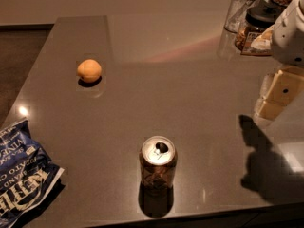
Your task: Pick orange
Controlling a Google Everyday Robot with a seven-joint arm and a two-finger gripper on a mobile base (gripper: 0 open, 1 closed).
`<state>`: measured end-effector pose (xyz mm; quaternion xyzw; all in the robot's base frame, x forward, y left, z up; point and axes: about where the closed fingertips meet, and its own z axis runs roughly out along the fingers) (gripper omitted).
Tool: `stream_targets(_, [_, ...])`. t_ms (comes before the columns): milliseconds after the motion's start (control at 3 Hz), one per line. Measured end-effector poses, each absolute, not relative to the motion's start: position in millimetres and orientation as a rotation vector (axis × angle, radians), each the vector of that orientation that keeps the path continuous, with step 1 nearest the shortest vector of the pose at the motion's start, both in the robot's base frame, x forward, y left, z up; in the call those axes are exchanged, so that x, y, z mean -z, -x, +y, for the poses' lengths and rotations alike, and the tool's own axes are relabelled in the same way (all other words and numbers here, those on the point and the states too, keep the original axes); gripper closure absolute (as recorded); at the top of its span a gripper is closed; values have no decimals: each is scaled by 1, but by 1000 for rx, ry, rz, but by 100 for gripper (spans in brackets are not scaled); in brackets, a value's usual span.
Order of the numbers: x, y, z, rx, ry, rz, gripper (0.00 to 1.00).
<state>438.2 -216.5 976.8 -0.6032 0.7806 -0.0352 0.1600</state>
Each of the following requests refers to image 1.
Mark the brown soda can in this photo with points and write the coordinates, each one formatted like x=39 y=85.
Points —
x=158 y=159

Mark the clear glass cup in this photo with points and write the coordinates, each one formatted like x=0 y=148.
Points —
x=236 y=12

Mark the orange fruit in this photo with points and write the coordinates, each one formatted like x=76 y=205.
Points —
x=89 y=71

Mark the blue potato chip bag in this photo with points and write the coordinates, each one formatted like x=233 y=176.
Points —
x=27 y=173

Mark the black lidded snack jar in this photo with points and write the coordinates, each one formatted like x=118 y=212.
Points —
x=249 y=38

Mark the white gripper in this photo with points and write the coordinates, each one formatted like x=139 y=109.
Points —
x=289 y=40

